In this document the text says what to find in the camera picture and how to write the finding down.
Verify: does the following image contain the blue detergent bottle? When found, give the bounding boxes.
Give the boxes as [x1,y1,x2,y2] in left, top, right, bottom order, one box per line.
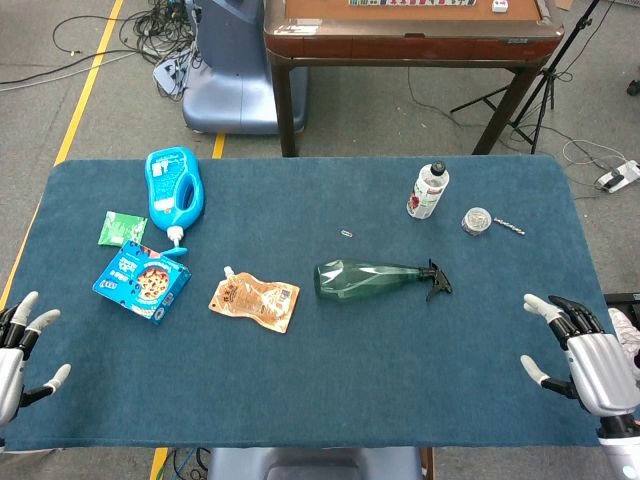
[144,145,206,259]

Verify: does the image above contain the green snack packet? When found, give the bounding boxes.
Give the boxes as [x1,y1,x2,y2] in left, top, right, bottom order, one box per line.
[97,210,149,247]

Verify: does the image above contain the black tripod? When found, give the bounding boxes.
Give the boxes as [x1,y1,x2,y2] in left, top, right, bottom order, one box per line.
[449,0,601,155]

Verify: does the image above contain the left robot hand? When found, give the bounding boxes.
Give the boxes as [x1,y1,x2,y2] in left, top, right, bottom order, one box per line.
[0,291,72,427]

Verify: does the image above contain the black cable bundle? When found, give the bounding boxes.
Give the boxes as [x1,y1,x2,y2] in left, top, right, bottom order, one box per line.
[52,0,201,101]

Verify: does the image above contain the white power strip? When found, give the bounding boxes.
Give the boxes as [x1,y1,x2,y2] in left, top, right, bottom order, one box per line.
[594,159,640,194]

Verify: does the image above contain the brown mahjong table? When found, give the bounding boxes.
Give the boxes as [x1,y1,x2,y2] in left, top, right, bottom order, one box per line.
[263,0,565,158]

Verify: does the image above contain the blue-grey robot body base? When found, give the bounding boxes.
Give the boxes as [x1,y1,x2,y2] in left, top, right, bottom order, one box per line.
[205,446,424,480]

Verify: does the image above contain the green spray bottle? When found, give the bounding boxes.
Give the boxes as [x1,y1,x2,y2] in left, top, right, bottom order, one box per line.
[313,258,454,303]

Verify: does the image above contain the blue table cloth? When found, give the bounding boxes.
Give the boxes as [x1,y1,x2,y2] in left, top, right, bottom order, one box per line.
[0,154,601,454]

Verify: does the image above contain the grey power strip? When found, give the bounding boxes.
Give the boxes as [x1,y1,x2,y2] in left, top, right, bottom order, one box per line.
[152,47,194,94]

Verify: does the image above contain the white cable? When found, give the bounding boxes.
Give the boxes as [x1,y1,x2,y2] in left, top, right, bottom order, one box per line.
[562,138,626,176]

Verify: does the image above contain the white bottle black cap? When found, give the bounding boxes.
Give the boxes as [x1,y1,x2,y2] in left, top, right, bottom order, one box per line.
[406,160,450,220]

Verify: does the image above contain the row of face-up mahjong tiles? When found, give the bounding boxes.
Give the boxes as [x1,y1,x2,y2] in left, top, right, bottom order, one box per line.
[348,0,477,8]

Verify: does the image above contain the orange spout pouch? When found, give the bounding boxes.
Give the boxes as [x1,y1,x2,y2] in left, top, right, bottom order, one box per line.
[207,265,301,335]

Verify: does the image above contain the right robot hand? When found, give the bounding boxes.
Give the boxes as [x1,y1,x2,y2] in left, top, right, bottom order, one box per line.
[519,293,640,417]

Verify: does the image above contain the small patterned roll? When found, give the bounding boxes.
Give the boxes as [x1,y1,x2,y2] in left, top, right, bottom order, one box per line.
[460,206,493,237]

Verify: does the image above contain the metal drill bit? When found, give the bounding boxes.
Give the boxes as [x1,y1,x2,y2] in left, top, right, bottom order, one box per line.
[493,216,526,236]

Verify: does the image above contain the blue cookie box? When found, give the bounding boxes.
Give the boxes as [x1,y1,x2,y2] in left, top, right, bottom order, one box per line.
[91,240,193,326]

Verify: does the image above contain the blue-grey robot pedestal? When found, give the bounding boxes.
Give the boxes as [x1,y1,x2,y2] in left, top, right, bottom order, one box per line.
[182,0,309,135]

